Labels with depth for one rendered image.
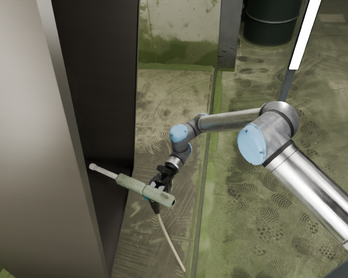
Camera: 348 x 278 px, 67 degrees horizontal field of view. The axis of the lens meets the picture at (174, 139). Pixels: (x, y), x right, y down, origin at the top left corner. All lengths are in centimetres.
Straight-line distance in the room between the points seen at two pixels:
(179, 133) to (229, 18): 154
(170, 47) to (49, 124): 248
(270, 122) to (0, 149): 67
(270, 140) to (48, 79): 63
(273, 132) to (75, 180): 57
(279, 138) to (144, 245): 114
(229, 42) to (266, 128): 195
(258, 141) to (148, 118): 162
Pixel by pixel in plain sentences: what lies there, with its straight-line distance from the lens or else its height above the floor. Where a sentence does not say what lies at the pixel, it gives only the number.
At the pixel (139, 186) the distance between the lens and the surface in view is 124.
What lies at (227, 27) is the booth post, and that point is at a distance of 263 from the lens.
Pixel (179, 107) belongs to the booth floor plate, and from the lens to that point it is 236.
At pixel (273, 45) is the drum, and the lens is 330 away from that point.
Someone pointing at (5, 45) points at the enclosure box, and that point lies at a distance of 30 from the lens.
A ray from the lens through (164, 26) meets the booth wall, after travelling 269.
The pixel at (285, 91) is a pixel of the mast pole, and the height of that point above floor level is 41.
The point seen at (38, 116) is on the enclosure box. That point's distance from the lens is 35.
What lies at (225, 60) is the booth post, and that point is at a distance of 280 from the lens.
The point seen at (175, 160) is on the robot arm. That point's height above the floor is 55.
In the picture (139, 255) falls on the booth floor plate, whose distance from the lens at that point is 168.
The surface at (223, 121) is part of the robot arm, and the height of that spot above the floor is 82.
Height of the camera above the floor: 162
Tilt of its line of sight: 49 degrees down
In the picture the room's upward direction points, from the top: 6 degrees counter-clockwise
